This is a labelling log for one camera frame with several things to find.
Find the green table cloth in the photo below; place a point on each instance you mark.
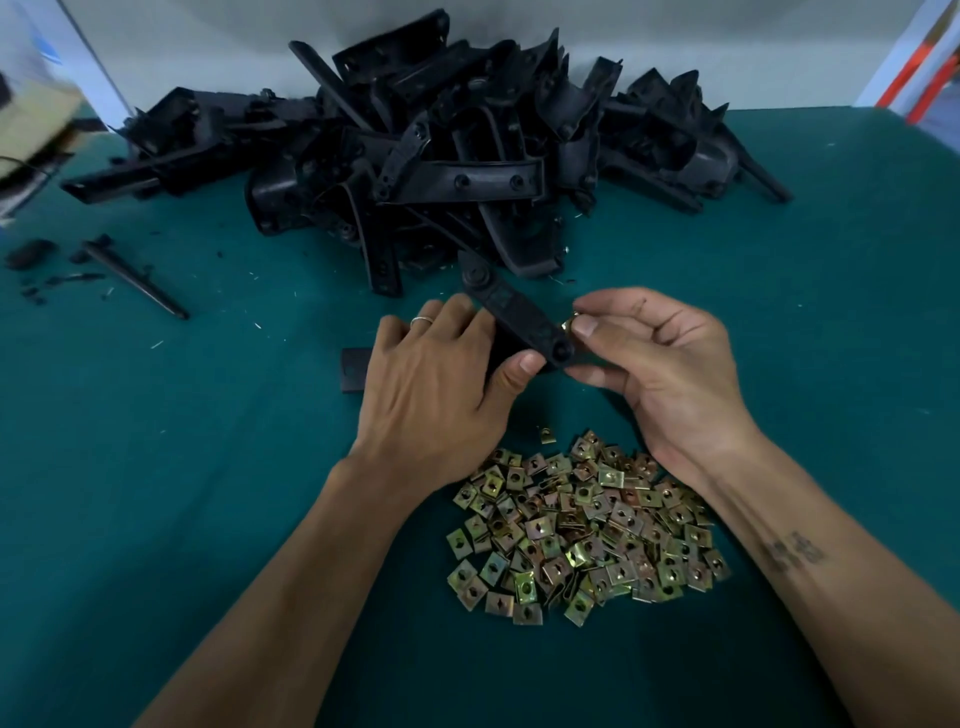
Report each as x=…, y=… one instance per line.
x=150, y=450

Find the brown cardboard piece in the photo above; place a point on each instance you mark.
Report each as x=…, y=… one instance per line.
x=33, y=128

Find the black plastic bracket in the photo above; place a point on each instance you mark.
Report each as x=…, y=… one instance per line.
x=518, y=312
x=762, y=168

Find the person's right forearm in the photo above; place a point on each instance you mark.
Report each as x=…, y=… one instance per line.
x=840, y=600

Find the white metal rack frame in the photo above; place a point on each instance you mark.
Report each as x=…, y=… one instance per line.
x=900, y=53

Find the person's left hand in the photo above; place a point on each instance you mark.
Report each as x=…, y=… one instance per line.
x=428, y=405

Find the pile of black plastic brackets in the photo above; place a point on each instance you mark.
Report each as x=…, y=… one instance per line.
x=435, y=135

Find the white metal post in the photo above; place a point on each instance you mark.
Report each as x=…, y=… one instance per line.
x=83, y=68

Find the person's right hand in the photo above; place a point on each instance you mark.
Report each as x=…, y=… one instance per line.
x=683, y=383

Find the thin black plastic strip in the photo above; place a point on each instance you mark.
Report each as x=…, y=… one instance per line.
x=135, y=278

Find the person's left forearm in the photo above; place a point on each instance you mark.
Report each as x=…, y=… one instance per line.
x=270, y=615

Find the small black plastic scrap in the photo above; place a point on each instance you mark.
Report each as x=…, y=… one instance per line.
x=30, y=255

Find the pile of brass clip nuts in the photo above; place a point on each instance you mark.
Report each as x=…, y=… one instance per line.
x=585, y=533

